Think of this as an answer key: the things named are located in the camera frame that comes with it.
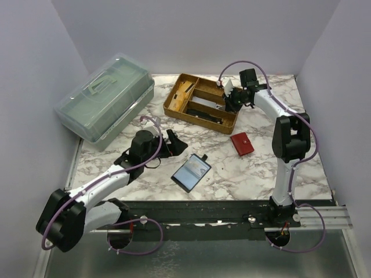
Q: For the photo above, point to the black cards in tray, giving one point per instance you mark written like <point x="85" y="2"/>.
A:
<point x="204" y="115"/>

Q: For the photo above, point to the red leather card holder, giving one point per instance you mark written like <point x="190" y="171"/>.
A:
<point x="242" y="144"/>

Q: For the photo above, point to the white cards in tray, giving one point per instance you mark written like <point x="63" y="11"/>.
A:
<point x="207" y="103"/>

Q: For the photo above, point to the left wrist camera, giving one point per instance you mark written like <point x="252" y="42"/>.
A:
<point x="149" y="126"/>

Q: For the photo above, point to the black leather card holder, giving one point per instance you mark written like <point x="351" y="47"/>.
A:
<point x="191" y="172"/>

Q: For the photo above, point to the green plastic storage box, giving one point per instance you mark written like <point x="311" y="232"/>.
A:
<point x="103" y="105"/>

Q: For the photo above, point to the gold cards in tray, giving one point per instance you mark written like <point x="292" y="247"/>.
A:
<point x="181" y="95"/>

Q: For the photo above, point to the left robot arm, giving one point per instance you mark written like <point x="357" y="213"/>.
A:
<point x="67" y="215"/>

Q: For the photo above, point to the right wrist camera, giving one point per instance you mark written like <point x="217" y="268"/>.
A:
<point x="226" y="85"/>

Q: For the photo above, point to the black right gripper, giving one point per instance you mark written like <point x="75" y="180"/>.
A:
<point x="231" y="100"/>

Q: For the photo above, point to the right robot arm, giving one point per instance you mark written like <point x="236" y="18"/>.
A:
<point x="290" y="141"/>

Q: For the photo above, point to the woven wicker organizer tray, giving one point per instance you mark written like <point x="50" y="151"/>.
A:
<point x="207" y="89"/>

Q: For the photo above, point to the aluminium extrusion rail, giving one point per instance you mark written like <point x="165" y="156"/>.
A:
<point x="334" y="217"/>

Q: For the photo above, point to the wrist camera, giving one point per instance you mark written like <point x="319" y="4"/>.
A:
<point x="226" y="85"/>
<point x="149" y="126"/>

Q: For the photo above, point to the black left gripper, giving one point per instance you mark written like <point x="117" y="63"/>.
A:
<point x="167" y="143"/>

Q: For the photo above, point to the black mounting base rail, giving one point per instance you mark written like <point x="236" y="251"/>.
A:
<point x="206" y="220"/>

